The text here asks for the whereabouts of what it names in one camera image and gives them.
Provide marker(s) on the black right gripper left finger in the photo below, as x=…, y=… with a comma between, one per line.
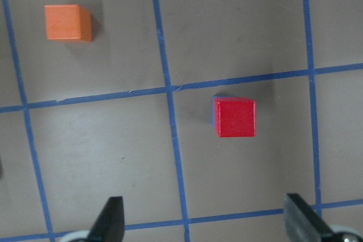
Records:
x=110, y=224

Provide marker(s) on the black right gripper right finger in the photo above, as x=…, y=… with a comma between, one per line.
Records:
x=302, y=223

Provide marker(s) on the red wooden block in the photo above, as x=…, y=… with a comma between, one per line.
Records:
x=235, y=117

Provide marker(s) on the blue wooden block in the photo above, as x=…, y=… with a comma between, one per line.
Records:
x=212, y=117

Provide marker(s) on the orange wooden block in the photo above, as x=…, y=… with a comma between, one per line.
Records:
x=68, y=23

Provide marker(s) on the brown grid table mat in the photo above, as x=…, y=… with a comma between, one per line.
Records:
x=128, y=114

